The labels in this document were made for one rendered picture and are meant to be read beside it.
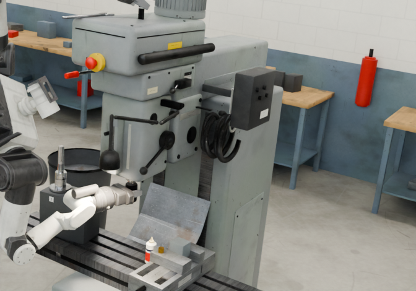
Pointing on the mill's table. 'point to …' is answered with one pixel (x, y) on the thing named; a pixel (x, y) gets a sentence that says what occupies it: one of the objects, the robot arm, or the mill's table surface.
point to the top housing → (134, 41)
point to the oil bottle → (150, 249)
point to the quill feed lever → (167, 140)
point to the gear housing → (142, 82)
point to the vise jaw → (171, 260)
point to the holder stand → (88, 232)
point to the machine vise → (199, 267)
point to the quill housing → (137, 134)
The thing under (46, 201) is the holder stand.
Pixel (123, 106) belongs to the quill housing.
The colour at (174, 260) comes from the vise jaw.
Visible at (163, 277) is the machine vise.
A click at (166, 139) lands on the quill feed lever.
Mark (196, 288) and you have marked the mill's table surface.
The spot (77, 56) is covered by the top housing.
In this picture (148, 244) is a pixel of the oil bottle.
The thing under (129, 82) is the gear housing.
